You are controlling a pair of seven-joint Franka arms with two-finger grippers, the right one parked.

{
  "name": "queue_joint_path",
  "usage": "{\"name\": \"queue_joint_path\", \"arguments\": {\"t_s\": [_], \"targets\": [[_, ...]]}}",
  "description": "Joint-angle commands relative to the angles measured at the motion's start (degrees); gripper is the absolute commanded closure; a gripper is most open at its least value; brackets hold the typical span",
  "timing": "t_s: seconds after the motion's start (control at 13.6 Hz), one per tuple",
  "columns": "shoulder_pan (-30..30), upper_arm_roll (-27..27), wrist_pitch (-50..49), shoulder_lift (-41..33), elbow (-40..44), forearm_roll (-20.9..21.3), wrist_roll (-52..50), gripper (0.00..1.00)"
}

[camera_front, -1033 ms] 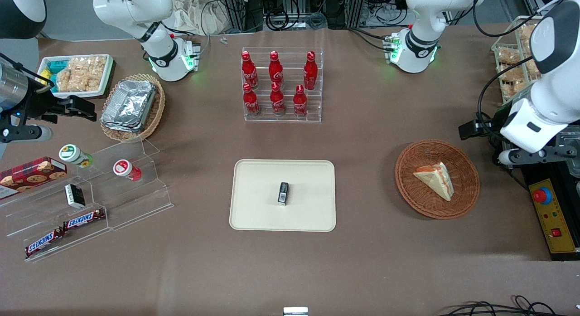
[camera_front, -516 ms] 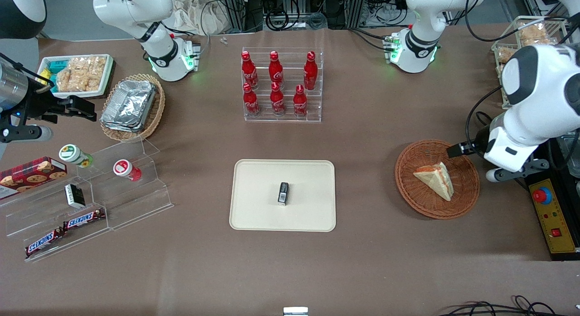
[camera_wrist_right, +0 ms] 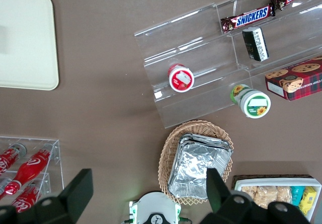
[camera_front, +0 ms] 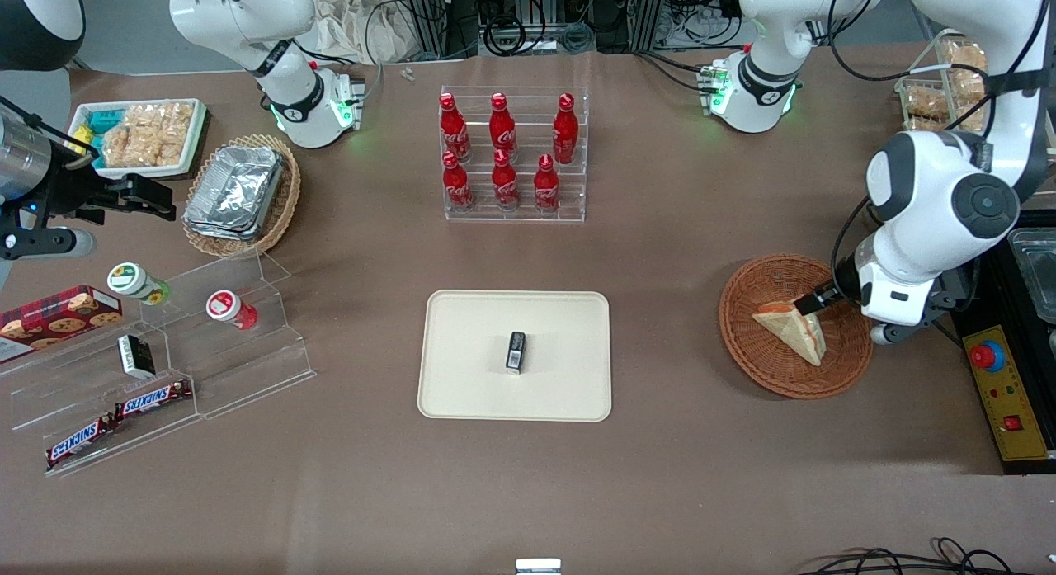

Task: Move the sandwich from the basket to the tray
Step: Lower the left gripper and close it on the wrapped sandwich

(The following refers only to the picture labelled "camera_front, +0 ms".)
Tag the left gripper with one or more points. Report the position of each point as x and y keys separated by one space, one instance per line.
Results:
x=843 y=280

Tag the triangle sandwich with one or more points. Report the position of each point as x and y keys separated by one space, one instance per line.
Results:
x=796 y=332

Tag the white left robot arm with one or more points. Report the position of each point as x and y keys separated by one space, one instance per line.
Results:
x=932 y=195

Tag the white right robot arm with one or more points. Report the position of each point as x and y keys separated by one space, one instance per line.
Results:
x=280 y=80

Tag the white snack tray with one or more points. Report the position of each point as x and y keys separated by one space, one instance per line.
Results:
x=194 y=142

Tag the round brown wicker basket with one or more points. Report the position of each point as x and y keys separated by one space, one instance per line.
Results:
x=767 y=369

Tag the oval light wicker basket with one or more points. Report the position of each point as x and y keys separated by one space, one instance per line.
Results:
x=285 y=204

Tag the cream plastic tray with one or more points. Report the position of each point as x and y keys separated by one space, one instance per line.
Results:
x=470 y=360

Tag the bag of rice crackers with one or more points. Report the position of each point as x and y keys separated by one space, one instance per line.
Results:
x=148 y=134

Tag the stacked foil containers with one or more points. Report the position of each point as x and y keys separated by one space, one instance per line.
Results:
x=235 y=191

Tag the green lid cup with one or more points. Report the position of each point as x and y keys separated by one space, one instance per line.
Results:
x=132 y=280

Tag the yellow snack packet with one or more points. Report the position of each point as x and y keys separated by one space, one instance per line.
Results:
x=82 y=139

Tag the teal snack packet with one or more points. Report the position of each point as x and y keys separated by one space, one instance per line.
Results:
x=103 y=120

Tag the red lid cup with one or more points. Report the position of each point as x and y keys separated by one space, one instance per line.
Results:
x=227 y=307

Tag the red cookie box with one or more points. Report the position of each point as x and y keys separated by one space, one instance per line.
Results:
x=58 y=319

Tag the small black box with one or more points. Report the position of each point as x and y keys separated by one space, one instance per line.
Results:
x=516 y=352
x=136 y=356

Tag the clear acrylic step shelf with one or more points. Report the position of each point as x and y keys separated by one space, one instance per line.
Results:
x=247 y=369

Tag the Snickers bar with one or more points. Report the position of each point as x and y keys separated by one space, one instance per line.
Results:
x=78 y=443
x=153 y=399

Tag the yellow emergency stop panel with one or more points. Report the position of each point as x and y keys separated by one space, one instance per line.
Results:
x=1006 y=398

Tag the clear plastic container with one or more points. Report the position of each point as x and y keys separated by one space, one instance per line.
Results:
x=1035 y=274

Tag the bag of pastries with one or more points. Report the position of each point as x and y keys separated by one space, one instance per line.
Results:
x=965 y=68
x=928 y=105

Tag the beige cloth bag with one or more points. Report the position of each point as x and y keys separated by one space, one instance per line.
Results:
x=363 y=26

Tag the red cola bottle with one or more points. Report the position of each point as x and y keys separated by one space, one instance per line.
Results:
x=504 y=184
x=452 y=129
x=502 y=129
x=565 y=131
x=546 y=187
x=456 y=186

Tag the clear acrylic bottle rack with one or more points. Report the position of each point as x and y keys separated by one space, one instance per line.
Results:
x=528 y=146

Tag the small silver device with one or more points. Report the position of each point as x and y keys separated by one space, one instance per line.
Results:
x=538 y=567

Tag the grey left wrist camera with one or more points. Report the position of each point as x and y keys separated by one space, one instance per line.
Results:
x=895 y=334

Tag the grey wrist camera bar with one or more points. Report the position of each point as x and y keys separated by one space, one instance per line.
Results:
x=49 y=243

